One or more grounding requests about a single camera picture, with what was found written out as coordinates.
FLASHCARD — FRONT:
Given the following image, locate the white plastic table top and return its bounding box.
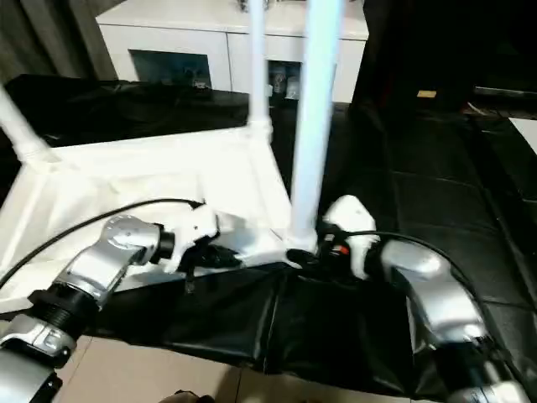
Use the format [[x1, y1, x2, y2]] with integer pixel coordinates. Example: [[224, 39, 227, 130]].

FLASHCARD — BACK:
[[0, 123, 324, 316]]

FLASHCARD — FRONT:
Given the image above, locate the white sideboard cabinet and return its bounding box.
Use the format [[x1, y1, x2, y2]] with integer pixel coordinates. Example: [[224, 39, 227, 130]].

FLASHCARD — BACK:
[[95, 0, 370, 104]]

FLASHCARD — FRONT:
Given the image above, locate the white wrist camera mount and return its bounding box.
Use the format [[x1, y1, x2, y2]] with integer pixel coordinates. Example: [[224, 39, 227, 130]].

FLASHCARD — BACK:
[[165, 203, 223, 274], [321, 195, 381, 280]]

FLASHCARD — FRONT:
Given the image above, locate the white plastic table leg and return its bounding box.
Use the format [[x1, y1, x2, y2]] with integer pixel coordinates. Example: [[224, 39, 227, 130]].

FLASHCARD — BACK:
[[287, 0, 347, 257], [247, 0, 274, 135], [0, 83, 54, 165]]

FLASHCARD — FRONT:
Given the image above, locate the black table mat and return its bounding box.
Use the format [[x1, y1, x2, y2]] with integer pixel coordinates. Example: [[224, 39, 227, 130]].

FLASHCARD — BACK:
[[0, 73, 537, 400]]

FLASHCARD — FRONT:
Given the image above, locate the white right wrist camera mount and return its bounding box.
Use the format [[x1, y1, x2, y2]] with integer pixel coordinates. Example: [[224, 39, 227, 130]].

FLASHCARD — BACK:
[[321, 195, 381, 280]]

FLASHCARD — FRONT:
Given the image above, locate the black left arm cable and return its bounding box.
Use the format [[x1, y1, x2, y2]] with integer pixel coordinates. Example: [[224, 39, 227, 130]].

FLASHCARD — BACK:
[[0, 199, 206, 286]]

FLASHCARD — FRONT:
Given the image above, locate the white flat board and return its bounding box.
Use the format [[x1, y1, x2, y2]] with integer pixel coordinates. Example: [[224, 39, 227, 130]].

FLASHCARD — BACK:
[[508, 117, 537, 152]]

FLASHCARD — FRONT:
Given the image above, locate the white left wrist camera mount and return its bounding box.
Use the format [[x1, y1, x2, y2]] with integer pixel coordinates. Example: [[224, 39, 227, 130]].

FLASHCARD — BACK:
[[165, 203, 223, 274]]

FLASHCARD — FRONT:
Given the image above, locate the grey pleated curtain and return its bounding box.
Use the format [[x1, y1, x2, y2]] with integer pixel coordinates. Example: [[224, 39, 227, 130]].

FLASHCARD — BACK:
[[0, 0, 117, 85]]

